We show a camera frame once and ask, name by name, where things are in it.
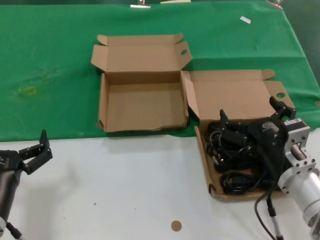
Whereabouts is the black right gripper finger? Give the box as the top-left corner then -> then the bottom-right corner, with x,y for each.
269,96 -> 297,126
219,108 -> 249,149

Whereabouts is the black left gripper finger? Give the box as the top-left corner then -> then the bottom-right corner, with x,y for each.
18,129 -> 54,176

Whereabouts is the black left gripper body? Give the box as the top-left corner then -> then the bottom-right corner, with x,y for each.
0,149 -> 26,220

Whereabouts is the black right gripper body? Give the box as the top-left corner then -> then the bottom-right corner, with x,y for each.
247,116 -> 290,176

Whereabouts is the open cardboard box intact edge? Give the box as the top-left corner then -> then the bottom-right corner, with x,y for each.
180,69 -> 296,203

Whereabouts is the open cardboard box torn edge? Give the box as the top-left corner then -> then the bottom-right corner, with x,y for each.
91,33 -> 193,133

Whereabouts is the green table cloth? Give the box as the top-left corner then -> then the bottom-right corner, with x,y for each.
0,0 -> 320,143

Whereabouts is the metal cloth clip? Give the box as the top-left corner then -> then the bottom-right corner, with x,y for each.
265,0 -> 284,10
129,0 -> 152,9

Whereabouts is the black tangled power cable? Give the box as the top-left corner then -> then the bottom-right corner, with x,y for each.
204,120 -> 251,161

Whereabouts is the black cable with silver plug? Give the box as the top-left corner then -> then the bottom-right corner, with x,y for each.
211,149 -> 266,173

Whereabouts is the black coiled power cable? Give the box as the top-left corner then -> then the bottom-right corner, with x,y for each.
219,172 -> 281,196

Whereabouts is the left arm cable with connector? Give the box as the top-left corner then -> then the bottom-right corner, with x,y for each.
5,221 -> 25,240

